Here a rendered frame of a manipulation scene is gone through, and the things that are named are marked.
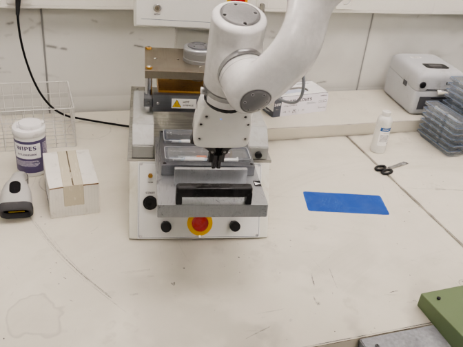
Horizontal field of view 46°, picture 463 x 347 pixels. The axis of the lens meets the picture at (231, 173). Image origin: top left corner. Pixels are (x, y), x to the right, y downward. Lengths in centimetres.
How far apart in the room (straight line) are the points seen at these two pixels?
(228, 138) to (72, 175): 57
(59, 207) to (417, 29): 157
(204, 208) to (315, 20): 45
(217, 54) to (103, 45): 112
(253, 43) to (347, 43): 141
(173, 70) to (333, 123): 77
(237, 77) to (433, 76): 141
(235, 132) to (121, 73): 105
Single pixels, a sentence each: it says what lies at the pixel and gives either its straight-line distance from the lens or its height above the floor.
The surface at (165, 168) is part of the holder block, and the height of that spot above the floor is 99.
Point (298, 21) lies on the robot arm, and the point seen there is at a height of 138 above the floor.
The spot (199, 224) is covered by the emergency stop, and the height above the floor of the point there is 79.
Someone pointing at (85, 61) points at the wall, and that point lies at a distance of 194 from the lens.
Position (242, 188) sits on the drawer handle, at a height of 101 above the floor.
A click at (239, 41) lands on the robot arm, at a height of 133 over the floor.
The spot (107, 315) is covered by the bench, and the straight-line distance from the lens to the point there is 115.
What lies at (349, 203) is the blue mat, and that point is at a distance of 157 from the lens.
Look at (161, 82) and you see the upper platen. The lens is 140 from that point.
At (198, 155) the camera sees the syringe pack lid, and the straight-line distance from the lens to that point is 117.
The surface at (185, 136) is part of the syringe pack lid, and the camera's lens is 125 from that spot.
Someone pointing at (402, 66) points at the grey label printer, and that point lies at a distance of 220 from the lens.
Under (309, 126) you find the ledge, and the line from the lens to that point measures 189.
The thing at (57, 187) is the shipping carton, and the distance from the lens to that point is 138.
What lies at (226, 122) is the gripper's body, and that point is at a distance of 94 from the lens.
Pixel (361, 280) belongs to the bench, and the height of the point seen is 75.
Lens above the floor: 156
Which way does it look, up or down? 30 degrees down
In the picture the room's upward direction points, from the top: 6 degrees clockwise
